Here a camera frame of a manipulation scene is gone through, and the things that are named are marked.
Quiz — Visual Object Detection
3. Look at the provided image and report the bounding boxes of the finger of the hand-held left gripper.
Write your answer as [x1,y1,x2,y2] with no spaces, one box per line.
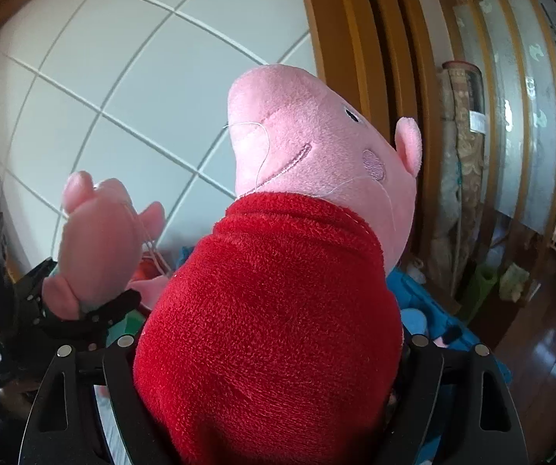
[14,258,58,325]
[43,291,143,352]

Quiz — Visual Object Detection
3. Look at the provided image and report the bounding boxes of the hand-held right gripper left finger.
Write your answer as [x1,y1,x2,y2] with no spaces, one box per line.
[19,334,172,465]

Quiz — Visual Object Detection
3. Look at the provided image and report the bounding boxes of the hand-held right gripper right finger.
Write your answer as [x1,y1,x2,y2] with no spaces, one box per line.
[384,334,530,465]

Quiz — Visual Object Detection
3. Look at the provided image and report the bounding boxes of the pink pig plush toy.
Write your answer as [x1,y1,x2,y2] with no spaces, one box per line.
[58,64,424,465]

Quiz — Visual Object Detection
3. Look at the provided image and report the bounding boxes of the green rolled mat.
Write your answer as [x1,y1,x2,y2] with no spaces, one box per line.
[461,264,498,321]

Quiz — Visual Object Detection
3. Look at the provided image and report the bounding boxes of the pale green bag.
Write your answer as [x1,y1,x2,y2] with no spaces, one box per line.
[498,262,531,304]

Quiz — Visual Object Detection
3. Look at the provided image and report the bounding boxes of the white crumpled bag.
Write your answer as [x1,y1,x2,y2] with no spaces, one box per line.
[405,258,427,284]

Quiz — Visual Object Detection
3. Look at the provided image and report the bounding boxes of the rolled patterned carpet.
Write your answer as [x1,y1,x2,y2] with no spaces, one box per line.
[426,60,491,301]

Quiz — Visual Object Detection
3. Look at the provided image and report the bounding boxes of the wooden frosted glass partition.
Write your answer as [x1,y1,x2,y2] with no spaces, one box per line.
[295,0,556,315]

